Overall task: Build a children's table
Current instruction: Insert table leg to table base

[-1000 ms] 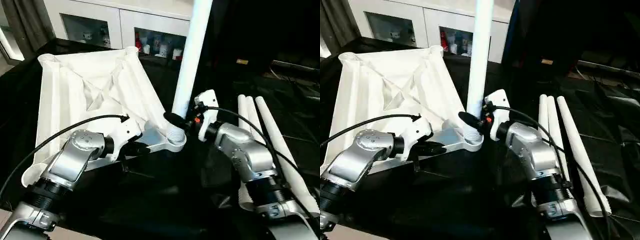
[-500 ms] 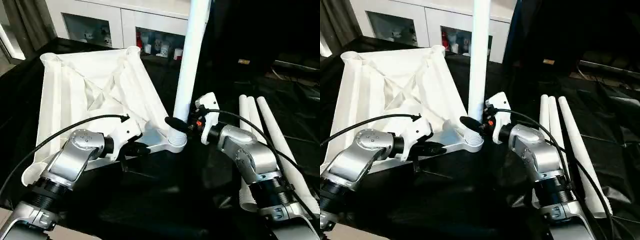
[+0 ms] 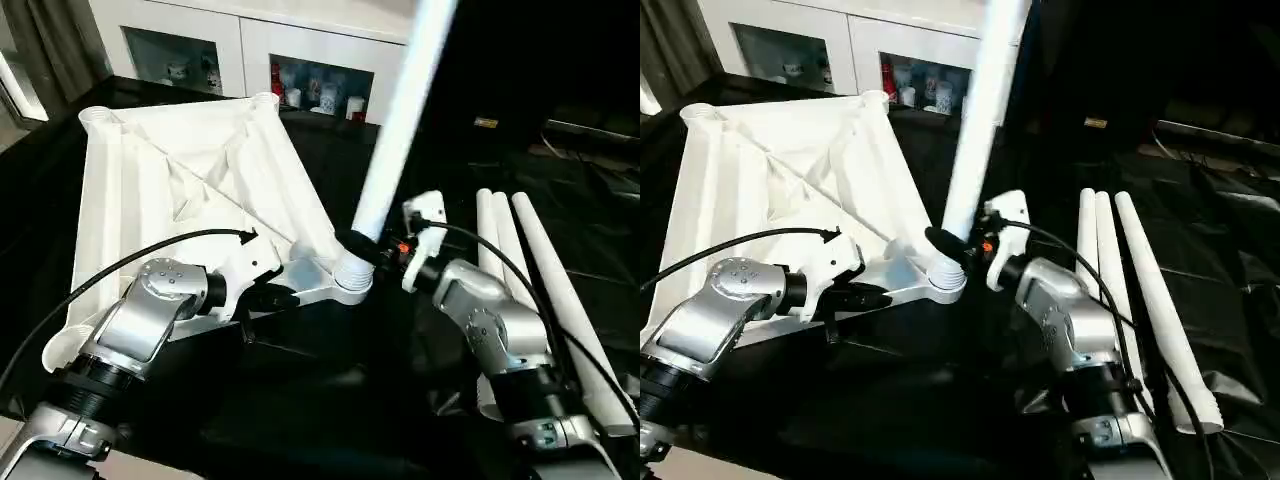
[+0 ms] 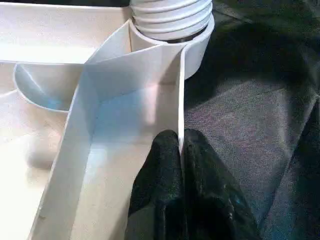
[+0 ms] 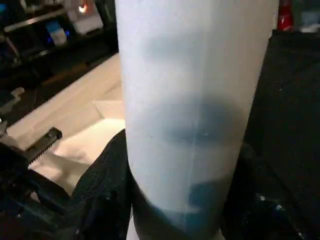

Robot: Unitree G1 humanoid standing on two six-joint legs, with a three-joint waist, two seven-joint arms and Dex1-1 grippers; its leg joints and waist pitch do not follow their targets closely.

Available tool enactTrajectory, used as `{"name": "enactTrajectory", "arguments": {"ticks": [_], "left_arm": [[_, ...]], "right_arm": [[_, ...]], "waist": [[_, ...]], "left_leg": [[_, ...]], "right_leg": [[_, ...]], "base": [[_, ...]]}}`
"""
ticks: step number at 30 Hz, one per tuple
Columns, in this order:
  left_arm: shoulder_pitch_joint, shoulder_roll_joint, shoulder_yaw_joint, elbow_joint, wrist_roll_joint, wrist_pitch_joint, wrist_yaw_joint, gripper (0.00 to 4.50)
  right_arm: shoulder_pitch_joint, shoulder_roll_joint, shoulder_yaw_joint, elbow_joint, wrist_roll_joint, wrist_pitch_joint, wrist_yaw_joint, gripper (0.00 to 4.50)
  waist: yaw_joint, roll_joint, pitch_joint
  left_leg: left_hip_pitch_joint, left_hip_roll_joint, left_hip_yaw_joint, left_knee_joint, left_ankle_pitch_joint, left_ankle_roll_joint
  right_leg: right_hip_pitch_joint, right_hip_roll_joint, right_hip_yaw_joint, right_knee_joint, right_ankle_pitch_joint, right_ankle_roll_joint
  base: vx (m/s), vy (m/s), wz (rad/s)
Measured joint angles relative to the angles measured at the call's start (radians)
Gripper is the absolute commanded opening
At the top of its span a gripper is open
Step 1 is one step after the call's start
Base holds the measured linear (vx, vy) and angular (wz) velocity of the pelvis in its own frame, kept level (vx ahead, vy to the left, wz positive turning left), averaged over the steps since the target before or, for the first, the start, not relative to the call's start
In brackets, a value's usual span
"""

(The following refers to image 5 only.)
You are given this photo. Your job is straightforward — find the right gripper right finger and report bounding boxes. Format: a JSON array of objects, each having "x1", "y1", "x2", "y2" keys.
[{"x1": 219, "y1": 144, "x2": 320, "y2": 240}]

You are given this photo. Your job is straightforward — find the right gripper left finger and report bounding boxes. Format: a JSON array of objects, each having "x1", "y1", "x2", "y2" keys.
[{"x1": 69, "y1": 128, "x2": 134, "y2": 240}]

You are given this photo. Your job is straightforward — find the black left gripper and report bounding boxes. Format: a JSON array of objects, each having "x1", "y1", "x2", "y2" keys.
[{"x1": 0, "y1": 127, "x2": 71, "y2": 236}]

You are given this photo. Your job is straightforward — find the white plastic table top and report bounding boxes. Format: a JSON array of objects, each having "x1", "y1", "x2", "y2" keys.
[{"x1": 5, "y1": 52, "x2": 132, "y2": 184}]

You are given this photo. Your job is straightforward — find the red bottle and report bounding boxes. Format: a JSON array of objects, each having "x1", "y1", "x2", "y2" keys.
[{"x1": 276, "y1": 0, "x2": 296, "y2": 32}]

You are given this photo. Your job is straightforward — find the white plastic table leg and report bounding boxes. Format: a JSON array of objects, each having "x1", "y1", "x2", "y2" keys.
[{"x1": 114, "y1": 0, "x2": 280, "y2": 240}]

